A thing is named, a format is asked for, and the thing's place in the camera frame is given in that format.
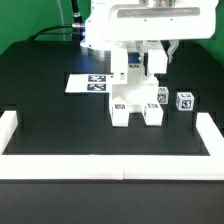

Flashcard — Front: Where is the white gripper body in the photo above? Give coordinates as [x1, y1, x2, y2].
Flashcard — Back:
[103, 0, 219, 42]

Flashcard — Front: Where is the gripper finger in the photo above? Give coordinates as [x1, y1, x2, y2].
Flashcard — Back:
[167, 40, 179, 63]
[135, 41, 145, 64]

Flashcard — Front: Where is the white chair back frame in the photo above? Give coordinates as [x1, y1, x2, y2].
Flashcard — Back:
[111, 41, 168, 75]

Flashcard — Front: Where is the white chair seat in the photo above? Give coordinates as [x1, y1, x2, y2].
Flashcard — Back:
[109, 64, 159, 113]

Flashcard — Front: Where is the small white marker cube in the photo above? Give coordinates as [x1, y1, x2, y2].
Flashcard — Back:
[157, 87, 169, 104]

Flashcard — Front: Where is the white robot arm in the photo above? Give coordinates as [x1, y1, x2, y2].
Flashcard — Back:
[81, 0, 219, 66]

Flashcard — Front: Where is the right white marker cube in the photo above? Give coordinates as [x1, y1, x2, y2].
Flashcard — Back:
[176, 92, 194, 111]

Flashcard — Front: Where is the white marker sheet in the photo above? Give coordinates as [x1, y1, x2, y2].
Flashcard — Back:
[65, 74, 112, 93]

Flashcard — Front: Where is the white U-shaped fence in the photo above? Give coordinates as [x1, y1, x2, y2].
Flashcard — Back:
[0, 111, 224, 180]

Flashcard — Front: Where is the black cable with connector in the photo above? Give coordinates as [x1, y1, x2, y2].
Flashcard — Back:
[27, 0, 86, 42]

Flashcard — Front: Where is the thin grey cable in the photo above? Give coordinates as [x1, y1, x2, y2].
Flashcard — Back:
[55, 0, 66, 42]

